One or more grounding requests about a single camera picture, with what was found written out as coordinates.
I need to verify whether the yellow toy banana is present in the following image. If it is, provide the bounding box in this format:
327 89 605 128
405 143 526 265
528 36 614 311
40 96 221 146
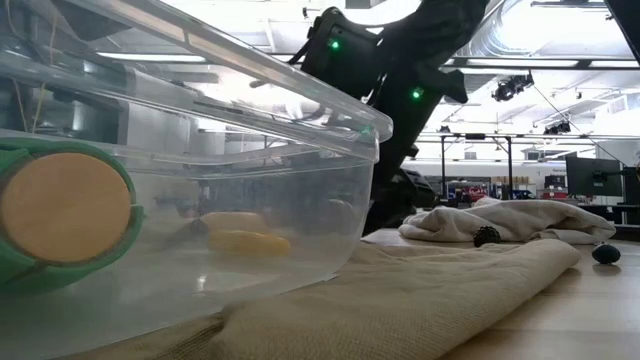
185 210 269 236

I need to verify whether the beige cloth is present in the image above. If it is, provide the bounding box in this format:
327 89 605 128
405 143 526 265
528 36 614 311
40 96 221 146
47 237 584 360

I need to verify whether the green toy cucumber half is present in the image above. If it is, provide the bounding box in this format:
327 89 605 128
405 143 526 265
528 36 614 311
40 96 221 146
0 137 146 294

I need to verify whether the toy blueberry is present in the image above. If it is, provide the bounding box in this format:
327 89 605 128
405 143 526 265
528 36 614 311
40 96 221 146
591 242 622 266

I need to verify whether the black metal gantry frame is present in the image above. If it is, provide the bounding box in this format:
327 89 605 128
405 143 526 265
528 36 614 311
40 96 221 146
438 132 515 201

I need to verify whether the toy blackberry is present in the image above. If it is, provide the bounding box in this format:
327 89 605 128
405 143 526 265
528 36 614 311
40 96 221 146
472 225 503 249

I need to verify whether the yellow toy corn cob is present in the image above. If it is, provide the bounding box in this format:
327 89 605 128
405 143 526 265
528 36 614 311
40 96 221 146
206 228 292 259

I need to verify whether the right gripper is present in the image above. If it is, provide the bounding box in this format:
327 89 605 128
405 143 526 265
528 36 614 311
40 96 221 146
362 107 437 237

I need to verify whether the white checked dish towel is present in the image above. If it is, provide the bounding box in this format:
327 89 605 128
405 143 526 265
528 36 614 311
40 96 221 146
398 196 617 247

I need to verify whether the clear plastic tupperware container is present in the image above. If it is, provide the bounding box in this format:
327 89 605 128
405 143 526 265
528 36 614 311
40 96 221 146
0 0 395 360

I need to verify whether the black beam with light strips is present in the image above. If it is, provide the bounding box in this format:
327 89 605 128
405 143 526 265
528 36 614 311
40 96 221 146
97 49 640 72

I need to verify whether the black hanging camera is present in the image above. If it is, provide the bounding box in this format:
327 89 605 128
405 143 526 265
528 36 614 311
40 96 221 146
492 73 535 104

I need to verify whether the black computer monitor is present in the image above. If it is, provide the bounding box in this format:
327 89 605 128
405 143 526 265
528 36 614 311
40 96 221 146
566 156 624 199
622 166 640 206

